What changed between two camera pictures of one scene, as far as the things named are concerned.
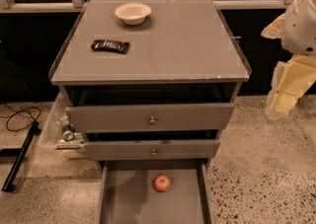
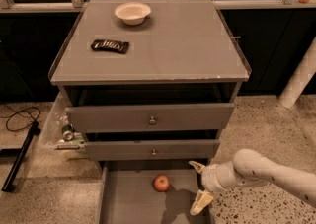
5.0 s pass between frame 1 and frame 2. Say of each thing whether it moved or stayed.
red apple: stayed
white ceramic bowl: stayed
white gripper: moved
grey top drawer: stayed
